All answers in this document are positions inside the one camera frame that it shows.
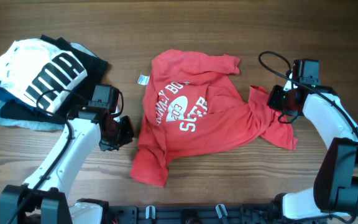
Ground red printed t-shirt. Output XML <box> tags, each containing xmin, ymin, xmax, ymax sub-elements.
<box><xmin>130</xmin><ymin>49</ymin><xmax>298</xmax><ymax>187</ymax></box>

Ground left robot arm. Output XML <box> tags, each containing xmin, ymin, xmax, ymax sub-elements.
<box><xmin>0</xmin><ymin>85</ymin><xmax>134</xmax><ymax>223</ymax></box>

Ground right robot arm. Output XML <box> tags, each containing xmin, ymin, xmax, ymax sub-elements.
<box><xmin>268</xmin><ymin>59</ymin><xmax>358</xmax><ymax>222</ymax></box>

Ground black folded garment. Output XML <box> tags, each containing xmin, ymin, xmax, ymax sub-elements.
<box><xmin>0</xmin><ymin>34</ymin><xmax>109</xmax><ymax>125</ymax></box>

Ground white folded shirt black letters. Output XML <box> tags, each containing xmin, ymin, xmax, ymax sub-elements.
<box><xmin>0</xmin><ymin>39</ymin><xmax>88</xmax><ymax>113</ymax></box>

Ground light blue folded garment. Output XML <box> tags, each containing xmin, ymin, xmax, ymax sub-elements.
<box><xmin>0</xmin><ymin>42</ymin><xmax>98</xmax><ymax>133</ymax></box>

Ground dark blue folded garment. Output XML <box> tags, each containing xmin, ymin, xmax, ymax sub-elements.
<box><xmin>0</xmin><ymin>86</ymin><xmax>81</xmax><ymax>112</ymax></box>

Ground right black cable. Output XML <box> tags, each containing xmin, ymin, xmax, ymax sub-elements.
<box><xmin>258</xmin><ymin>50</ymin><xmax>358</xmax><ymax>224</ymax></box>

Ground black cable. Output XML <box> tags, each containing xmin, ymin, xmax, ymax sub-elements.
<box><xmin>6</xmin><ymin>89</ymin><xmax>124</xmax><ymax>224</ymax></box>
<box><xmin>258</xmin><ymin>50</ymin><xmax>358</xmax><ymax>224</ymax></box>

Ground left black cable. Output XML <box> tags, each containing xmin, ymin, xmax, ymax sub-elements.
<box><xmin>6</xmin><ymin>89</ymin><xmax>124</xmax><ymax>224</ymax></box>

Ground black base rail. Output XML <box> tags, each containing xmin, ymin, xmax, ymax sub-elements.
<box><xmin>70</xmin><ymin>198</ymin><xmax>291</xmax><ymax>224</ymax></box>

